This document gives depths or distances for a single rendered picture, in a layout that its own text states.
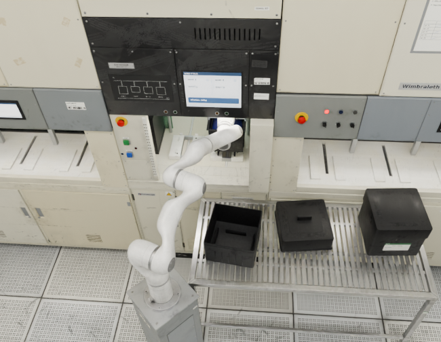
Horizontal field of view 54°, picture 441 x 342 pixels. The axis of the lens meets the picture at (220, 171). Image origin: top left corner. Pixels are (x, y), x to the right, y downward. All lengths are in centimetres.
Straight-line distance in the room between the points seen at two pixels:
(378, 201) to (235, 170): 87
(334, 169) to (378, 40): 98
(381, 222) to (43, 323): 232
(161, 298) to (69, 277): 132
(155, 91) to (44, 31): 57
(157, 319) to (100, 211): 103
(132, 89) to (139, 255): 82
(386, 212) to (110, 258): 206
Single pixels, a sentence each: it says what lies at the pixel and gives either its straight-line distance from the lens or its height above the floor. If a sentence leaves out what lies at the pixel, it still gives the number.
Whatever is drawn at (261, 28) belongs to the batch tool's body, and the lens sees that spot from 200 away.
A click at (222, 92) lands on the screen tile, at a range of 219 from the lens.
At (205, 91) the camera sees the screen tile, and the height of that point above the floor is 156.
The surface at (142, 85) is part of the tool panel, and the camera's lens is 224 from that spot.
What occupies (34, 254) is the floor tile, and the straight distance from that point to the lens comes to 374.
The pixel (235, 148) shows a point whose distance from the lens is 271.
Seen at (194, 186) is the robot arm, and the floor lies 133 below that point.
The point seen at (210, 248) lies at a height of 89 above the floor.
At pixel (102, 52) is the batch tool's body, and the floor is 178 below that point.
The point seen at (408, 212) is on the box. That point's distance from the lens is 251.
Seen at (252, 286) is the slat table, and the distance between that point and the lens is 239.
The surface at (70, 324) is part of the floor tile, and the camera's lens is 333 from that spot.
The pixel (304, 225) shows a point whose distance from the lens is 251.
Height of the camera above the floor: 287
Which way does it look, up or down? 47 degrees down
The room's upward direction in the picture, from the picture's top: 2 degrees counter-clockwise
